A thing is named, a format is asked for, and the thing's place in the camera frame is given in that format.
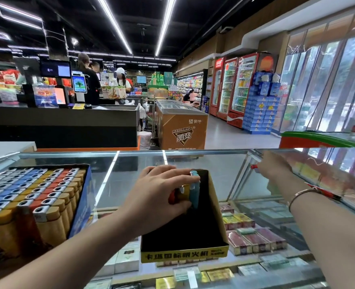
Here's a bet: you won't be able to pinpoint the person's right hand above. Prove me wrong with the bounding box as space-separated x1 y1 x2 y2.
255 150 297 190

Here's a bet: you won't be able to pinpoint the person's left hand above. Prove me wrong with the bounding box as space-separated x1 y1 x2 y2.
121 165 201 238

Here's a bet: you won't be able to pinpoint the yellow lighter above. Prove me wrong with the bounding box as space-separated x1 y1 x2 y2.
178 185 191 202

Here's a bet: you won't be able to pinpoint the blue lighter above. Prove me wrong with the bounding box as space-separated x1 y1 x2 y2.
189 170 201 209

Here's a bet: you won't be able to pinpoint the person's left forearm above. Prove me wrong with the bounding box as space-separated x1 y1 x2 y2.
0 212 142 289

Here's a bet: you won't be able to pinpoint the person's right forearm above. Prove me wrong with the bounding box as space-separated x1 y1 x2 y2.
272 176 355 289

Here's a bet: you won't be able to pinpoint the black and yellow cardboard box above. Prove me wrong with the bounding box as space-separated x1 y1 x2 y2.
141 169 230 264

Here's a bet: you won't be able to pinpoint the glass display counter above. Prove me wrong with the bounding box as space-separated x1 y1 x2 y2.
0 147 355 289

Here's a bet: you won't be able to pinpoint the stack of blue cartons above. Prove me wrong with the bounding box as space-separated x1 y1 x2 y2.
242 71 282 135

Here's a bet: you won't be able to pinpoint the red and green chest freezer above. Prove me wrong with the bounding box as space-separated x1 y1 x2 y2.
279 130 355 149

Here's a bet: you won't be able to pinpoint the rows of cigarette packs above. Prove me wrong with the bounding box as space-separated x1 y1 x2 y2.
84 165 355 289

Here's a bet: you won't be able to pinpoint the red drinks fridge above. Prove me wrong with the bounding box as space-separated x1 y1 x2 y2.
209 57 226 116
218 57 239 121
227 52 260 129

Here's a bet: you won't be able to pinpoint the roll of white bags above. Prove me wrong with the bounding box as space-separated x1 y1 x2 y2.
138 131 152 150

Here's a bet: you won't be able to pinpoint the orange chest freezer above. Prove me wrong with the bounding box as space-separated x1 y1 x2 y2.
155 100 209 150

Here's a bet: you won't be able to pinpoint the blue cardboard display box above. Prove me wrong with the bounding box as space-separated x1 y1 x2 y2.
0 164 93 262

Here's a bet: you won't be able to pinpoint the shelf of goods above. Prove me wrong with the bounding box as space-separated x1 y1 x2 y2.
176 69 209 103

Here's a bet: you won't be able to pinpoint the black checkout counter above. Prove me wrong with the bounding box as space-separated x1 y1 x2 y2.
0 105 140 148

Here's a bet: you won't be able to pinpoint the rows of coloured lighters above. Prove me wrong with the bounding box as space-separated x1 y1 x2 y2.
0 167 87 258

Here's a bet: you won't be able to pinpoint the white customer display screen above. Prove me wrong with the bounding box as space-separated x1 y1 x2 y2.
72 71 88 94

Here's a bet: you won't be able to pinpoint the ceiling light strip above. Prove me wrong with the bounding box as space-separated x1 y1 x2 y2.
95 0 133 55
155 0 177 57

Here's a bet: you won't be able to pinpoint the blue counter sign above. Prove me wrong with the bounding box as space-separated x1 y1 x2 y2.
33 84 59 108

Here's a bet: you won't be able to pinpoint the black checkout monitor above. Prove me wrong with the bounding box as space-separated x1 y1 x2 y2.
40 59 72 78

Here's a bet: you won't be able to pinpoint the thin metal bracelet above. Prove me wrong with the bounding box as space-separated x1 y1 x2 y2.
287 189 320 213

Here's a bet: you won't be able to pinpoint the red string bracelet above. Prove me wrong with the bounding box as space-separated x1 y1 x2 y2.
306 183 342 202

